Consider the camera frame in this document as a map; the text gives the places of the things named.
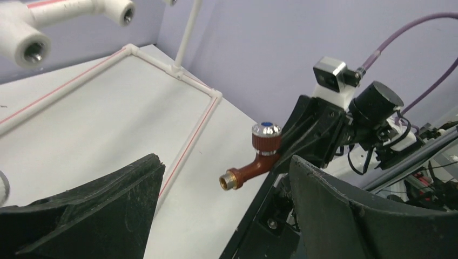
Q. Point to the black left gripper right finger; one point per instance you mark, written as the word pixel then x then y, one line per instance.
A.
pixel 338 220

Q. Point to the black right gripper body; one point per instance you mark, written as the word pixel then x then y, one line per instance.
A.
pixel 314 131

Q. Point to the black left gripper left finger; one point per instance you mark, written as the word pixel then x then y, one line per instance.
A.
pixel 109 217

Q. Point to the white pipe frame with tees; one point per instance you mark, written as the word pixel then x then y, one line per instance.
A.
pixel 62 129

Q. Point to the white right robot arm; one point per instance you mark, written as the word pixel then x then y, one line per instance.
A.
pixel 381 136

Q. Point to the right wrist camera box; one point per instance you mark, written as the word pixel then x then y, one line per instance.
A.
pixel 336 83

